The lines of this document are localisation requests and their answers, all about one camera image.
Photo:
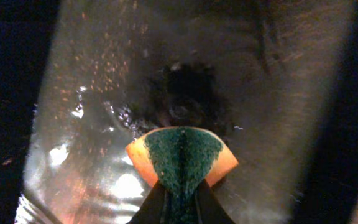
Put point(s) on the green and yellow sponge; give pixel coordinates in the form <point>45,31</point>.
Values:
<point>180,158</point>

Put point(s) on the black rectangular tray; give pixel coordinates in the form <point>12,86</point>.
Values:
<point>277,81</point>

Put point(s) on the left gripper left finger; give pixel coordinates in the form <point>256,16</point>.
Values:
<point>154,209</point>

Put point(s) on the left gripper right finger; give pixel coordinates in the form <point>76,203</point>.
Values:
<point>208,209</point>

